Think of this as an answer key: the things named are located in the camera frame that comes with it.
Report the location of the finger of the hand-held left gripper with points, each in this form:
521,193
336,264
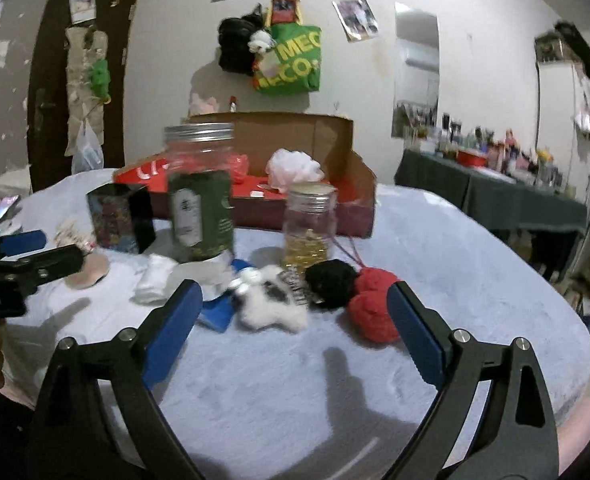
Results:
50,262
22,242

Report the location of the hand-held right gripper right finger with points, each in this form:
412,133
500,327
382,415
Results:
415,335

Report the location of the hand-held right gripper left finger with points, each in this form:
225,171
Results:
172,330

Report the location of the beige scrunchie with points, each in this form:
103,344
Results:
72,235

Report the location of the beige round puff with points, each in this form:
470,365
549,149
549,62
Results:
92,270

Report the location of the blue cloth roll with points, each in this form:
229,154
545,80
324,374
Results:
215,317

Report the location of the red knitted ball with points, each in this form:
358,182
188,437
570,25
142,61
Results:
370,310

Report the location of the white sock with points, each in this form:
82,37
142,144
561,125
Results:
152,280

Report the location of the white cloth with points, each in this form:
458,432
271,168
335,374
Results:
215,275

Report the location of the white star plush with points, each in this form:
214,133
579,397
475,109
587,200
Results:
270,310

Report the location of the black yarn ball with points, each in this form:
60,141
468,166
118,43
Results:
330,282

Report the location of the cardboard box red inside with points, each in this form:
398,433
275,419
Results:
295,135

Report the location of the dark printed tin box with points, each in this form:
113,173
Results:
110,220

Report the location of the clear plastic bag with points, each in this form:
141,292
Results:
87,152

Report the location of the large glass jar green label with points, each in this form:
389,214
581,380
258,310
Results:
200,210

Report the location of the small glass jar gold contents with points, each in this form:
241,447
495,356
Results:
307,220

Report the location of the table with dark green cloth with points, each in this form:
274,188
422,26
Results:
500,200

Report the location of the dark door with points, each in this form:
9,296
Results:
50,85

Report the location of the beige hanging cloth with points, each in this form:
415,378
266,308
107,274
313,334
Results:
77,85

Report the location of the red mesh pouf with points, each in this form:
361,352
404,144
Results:
239,167

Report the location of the green plush toy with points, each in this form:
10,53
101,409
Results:
100,77

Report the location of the white bath pouf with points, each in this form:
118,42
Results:
295,167

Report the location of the row of bottles and jars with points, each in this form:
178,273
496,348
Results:
515,157

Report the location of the pink plush toy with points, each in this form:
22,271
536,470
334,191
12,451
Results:
204,106

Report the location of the red white stick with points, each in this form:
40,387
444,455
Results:
233,104

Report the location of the door photo card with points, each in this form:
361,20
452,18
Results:
82,2

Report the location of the white fridge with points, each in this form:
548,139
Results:
557,125

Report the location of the black bag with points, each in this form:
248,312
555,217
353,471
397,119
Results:
235,45

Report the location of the green tote bag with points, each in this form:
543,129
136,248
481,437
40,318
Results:
295,70

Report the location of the small white plush toy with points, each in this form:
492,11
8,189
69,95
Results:
260,41

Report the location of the red printed card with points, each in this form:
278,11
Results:
285,10

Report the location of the wall mirror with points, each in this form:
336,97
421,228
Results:
415,70

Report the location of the photo wall poster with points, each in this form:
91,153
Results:
356,17

